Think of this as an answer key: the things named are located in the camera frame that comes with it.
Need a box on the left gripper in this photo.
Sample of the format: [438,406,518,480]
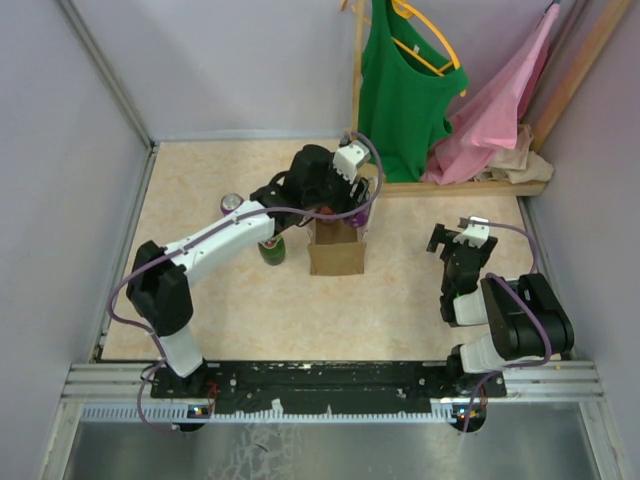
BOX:
[304,152,370,220]

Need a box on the purple Fanta can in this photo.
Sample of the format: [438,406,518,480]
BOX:
[343,205,371,229]
[219,193,244,216]

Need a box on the green glass bottle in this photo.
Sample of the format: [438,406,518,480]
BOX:
[258,234,286,266]

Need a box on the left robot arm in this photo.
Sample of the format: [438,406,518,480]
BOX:
[126,140,379,397]

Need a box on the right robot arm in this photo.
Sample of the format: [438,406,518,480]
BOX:
[426,217,575,396]

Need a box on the brown canvas bag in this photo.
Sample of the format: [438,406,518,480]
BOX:
[307,202,376,277]

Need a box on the wooden clothes rack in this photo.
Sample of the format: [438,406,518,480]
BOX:
[342,0,636,199]

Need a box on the beige crumpled cloth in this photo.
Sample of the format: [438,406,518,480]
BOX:
[473,124,554,184]

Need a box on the green tank top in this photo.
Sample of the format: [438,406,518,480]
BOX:
[356,0,470,184]

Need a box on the pink garment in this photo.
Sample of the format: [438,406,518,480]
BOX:
[421,2,560,185]

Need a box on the yellow clothes hanger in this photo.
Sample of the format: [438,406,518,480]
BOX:
[341,0,468,98]

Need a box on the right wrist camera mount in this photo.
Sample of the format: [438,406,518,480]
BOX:
[454,216,490,248]

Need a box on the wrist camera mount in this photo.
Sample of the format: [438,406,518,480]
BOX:
[454,216,490,248]
[332,140,371,184]

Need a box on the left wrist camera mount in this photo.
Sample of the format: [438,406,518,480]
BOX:
[332,140,371,184]

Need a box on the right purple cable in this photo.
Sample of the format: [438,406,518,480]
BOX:
[459,222,554,434]

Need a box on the purple cable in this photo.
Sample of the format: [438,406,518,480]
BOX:
[459,222,554,434]
[108,130,384,435]

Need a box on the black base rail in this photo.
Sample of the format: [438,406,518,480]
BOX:
[151,361,482,415]

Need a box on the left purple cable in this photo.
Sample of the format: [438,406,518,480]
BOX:
[108,130,384,435]

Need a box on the aluminium frame rail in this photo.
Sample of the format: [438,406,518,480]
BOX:
[61,361,604,432]

